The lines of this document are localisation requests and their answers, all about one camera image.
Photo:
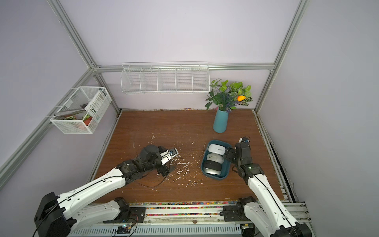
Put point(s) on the silver computer mouse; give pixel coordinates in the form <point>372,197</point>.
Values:
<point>211,171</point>

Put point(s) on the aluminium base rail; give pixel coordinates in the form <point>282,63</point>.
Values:
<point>186,219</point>

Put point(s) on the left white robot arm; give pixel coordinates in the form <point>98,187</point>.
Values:
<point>59,215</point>

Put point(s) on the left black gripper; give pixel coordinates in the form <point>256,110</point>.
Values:
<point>164,169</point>

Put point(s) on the teal storage box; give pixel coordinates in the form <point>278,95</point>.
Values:
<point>225,166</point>

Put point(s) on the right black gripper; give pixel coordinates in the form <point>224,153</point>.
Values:
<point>230,152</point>

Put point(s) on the white mesh basket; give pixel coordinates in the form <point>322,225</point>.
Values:
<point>82,112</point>

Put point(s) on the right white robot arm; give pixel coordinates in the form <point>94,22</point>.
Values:
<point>268,213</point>

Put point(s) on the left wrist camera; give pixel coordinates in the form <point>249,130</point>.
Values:
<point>168,155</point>

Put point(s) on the black computer mouse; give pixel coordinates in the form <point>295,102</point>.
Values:
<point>212,165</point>

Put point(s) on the teal vase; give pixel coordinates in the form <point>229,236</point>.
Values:
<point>221,121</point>

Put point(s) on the green artificial plant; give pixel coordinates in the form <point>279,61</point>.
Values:
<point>227,96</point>

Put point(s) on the white rounded computer mouse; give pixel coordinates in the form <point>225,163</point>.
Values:
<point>217,149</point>

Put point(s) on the grey white computer mouse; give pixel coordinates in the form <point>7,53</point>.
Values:
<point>215,158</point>

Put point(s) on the white wire wall shelf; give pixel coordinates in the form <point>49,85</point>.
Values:
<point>165,77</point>

